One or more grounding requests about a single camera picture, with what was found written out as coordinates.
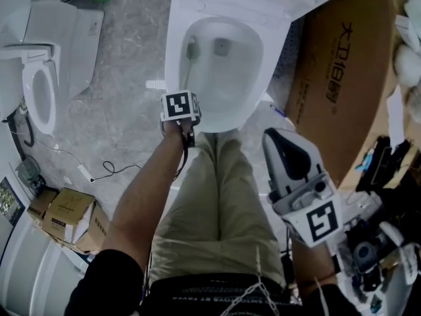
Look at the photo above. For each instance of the person's right forearm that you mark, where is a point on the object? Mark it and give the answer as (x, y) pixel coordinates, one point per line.
(310, 262)

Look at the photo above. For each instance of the small cardboard box white side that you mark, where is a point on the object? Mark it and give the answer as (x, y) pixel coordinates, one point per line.
(65, 216)

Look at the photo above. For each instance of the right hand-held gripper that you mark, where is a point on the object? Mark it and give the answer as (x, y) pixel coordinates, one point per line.
(320, 222)

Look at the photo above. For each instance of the person's left forearm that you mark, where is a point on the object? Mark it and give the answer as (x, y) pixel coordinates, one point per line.
(141, 193)

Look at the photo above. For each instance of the white round sponge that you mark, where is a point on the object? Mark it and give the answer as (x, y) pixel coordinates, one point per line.
(408, 64)

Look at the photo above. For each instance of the dark framed picture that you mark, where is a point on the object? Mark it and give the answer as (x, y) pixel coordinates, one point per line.
(10, 202)

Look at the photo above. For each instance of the black device with grey dome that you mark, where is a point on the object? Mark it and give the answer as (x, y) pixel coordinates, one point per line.
(366, 258)

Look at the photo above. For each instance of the beige scrubber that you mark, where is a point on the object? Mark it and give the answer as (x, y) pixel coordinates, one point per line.
(415, 102)

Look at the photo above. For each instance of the green toilet brush white bristles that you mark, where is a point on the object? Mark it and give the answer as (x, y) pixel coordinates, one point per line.
(193, 49)

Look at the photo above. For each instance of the person's khaki trousers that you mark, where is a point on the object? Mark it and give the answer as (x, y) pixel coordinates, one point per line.
(213, 209)

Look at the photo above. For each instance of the small printed cardboard box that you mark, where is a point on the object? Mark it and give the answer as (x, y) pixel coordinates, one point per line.
(98, 229)

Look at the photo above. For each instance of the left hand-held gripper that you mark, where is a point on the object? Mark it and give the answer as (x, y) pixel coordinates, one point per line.
(176, 105)

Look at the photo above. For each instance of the white power adapter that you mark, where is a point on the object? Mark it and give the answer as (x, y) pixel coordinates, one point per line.
(85, 172)

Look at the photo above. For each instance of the large brown cardboard box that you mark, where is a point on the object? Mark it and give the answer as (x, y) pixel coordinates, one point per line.
(345, 94)

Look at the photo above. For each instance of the white toilet with lowered seat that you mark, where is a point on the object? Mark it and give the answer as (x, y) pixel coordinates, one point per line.
(36, 91)

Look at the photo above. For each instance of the black perforated panel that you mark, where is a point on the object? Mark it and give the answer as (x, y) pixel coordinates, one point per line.
(286, 51)

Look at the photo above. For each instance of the white paper strip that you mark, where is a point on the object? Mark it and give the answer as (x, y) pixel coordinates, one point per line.
(396, 114)

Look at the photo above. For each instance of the white toilet with raised seat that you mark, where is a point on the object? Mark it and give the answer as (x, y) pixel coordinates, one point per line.
(230, 110)

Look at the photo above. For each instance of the black pouch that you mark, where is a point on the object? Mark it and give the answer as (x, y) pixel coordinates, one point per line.
(385, 166)

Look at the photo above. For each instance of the white ceramic fixture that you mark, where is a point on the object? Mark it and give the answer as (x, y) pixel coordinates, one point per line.
(33, 275)

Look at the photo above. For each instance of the person's black printed shirt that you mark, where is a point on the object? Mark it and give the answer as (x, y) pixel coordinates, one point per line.
(108, 285)

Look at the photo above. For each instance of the small plain cardboard box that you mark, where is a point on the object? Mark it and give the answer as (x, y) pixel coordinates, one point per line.
(41, 204)

